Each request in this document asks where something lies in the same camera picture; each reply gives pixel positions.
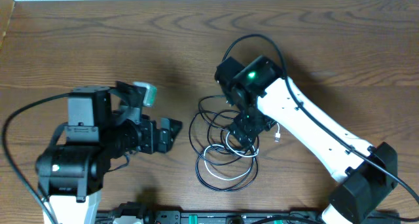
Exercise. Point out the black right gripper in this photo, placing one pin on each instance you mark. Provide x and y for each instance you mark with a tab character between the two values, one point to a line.
249	132

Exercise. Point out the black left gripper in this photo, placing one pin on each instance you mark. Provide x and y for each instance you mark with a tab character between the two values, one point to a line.
165	139

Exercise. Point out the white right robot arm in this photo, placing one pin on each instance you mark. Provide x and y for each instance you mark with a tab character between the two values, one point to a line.
266	96

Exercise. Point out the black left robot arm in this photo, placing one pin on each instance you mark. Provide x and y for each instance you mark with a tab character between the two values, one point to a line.
104	123

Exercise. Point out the green rail clamp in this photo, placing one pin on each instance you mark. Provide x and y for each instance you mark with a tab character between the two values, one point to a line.
193	219

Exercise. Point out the black aluminium mounting rail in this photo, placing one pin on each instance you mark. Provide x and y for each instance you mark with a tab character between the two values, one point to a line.
134	212

